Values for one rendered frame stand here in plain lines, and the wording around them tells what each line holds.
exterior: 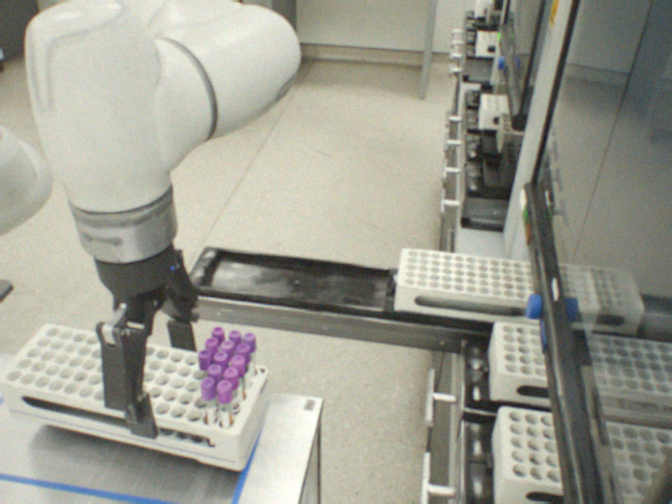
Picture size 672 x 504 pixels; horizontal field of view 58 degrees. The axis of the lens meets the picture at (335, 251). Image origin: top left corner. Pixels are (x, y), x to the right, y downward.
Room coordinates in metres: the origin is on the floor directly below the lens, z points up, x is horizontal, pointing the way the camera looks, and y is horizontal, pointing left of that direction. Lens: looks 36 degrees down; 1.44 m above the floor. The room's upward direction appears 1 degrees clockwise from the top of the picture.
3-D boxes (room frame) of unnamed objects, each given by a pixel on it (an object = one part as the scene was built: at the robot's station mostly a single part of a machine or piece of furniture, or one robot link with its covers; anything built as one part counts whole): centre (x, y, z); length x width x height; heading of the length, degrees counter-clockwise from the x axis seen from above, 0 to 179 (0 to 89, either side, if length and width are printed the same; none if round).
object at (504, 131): (1.27, -0.38, 0.85); 0.12 x 0.02 x 0.06; 172
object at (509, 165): (1.12, -0.36, 0.85); 0.12 x 0.02 x 0.06; 171
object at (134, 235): (0.47, 0.19, 1.14); 0.09 x 0.09 x 0.06
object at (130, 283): (0.47, 0.19, 1.06); 0.08 x 0.07 x 0.09; 167
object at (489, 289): (0.73, -0.25, 0.83); 0.30 x 0.10 x 0.06; 81
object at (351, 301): (0.76, -0.07, 0.78); 0.73 x 0.14 x 0.09; 81
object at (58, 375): (0.48, 0.23, 0.88); 0.30 x 0.10 x 0.06; 77
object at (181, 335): (0.52, 0.18, 0.92); 0.03 x 0.01 x 0.07; 77
